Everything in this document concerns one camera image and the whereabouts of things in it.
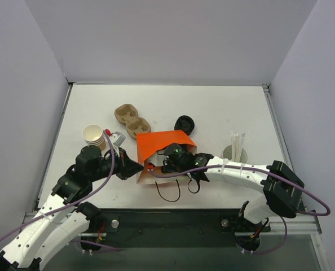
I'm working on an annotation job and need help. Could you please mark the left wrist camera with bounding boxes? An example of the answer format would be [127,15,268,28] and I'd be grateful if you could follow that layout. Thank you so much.
[103,129,126,149]

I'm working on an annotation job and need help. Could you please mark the stack of black lids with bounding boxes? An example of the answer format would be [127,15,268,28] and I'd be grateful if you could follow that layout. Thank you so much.
[174,115,195,136]

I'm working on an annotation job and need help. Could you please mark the stack of paper cups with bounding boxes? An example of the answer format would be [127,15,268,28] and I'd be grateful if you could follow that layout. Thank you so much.
[82,125,106,151]

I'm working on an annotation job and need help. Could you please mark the white wrapped straws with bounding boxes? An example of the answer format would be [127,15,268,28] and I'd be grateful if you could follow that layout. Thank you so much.
[230,132,246,162]

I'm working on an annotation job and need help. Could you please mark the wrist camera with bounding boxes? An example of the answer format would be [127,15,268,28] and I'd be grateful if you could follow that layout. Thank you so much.
[147,153,165,168]
[103,129,126,149]

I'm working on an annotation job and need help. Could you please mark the orange paper bag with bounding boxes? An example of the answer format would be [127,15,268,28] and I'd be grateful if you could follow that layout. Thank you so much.
[136,130,197,199]

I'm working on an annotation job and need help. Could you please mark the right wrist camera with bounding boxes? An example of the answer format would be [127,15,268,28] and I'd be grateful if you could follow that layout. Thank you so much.
[147,153,165,168]

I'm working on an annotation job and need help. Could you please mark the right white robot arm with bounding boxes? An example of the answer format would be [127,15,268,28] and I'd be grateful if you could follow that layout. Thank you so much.
[161,143,305,230]

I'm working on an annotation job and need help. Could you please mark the white straw holder cup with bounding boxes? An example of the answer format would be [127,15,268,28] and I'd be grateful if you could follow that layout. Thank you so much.
[222,145,248,163]

